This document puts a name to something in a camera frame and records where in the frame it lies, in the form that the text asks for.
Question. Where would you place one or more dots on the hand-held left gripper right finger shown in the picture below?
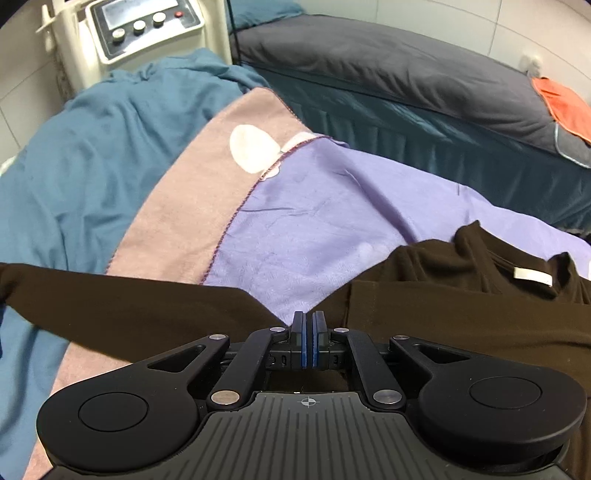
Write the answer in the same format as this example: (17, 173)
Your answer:
(318, 344)

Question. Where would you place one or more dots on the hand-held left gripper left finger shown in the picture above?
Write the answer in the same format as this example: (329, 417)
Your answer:
(298, 344)

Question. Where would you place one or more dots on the dark brown shirt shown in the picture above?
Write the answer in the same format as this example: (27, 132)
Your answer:
(443, 318)

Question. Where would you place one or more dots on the purple floral blanket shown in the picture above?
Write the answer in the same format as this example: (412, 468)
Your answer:
(304, 221)

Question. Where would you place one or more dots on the dark teal bed skirt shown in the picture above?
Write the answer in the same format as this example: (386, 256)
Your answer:
(438, 147)

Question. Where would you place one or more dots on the teal bed sheet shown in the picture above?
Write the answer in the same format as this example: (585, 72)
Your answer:
(92, 161)

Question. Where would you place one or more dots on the grey pillow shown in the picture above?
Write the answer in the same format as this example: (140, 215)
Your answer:
(392, 64)

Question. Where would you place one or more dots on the orange cloth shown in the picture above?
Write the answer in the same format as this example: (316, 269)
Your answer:
(565, 108)

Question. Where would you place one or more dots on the white machine with knobs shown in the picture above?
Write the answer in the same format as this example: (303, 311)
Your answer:
(138, 32)

